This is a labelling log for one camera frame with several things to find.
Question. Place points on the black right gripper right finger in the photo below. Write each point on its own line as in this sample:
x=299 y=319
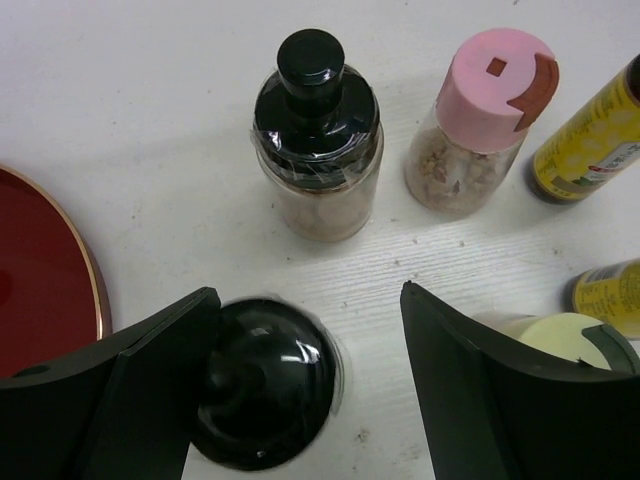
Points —
x=493 y=407

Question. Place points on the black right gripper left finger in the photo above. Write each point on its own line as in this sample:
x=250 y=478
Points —
x=121 y=408

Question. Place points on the black-knob spice jar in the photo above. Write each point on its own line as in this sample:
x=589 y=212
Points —
x=318 y=137
x=275 y=379

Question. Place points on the yellow-cap spice jar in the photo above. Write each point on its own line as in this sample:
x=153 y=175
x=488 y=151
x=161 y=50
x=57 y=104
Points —
x=571 y=336

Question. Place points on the red round tray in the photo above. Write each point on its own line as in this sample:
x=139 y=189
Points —
x=53 y=297

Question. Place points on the front yellow sauce bottle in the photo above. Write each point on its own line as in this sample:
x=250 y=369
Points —
x=610 y=294

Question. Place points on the yellow sauce bottle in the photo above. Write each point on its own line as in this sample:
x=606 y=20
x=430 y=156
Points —
x=597 y=143
x=610 y=294

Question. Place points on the back yellow sauce bottle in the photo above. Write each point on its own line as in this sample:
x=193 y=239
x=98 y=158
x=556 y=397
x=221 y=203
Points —
x=597 y=143

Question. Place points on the pink-cap spice jar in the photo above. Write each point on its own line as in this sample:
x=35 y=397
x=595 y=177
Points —
x=498 y=83

